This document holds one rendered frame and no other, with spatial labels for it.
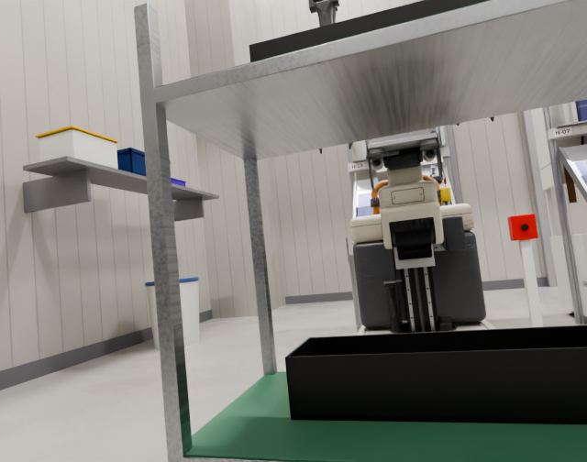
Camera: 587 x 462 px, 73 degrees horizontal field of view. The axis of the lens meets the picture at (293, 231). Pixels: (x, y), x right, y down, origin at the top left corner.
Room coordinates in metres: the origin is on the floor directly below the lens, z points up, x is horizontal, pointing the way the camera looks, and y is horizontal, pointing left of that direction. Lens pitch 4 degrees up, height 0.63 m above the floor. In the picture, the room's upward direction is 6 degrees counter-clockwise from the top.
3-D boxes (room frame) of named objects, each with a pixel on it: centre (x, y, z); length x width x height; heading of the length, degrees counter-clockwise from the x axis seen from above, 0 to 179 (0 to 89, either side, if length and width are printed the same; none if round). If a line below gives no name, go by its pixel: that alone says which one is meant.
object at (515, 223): (2.58, -1.48, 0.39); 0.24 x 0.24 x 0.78; 73
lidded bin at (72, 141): (2.79, 1.46, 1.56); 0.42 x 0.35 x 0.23; 163
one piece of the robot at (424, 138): (1.51, -0.45, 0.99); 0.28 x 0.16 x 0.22; 75
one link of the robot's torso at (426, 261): (1.62, -0.54, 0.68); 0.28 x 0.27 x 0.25; 75
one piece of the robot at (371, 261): (1.88, -0.55, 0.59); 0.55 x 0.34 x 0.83; 75
